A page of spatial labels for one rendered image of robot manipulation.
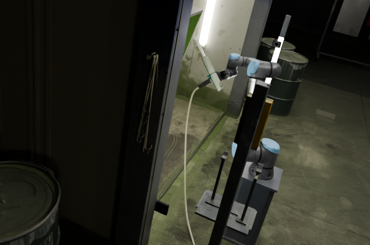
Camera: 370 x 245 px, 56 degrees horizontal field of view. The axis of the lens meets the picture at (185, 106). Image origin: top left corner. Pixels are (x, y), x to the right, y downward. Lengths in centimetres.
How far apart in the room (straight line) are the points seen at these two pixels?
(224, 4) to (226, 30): 32
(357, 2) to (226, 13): 514
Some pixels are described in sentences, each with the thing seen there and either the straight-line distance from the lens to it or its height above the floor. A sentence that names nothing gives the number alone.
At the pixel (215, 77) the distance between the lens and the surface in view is 280.
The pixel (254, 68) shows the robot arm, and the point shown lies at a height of 142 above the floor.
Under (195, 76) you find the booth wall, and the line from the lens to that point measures 490.
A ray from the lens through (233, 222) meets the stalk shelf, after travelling 204.
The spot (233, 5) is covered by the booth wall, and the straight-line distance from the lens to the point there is 456.
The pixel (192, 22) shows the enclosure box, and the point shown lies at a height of 151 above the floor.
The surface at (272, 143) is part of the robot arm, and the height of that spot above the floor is 91.
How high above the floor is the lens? 215
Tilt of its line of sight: 26 degrees down
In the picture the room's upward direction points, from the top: 11 degrees clockwise
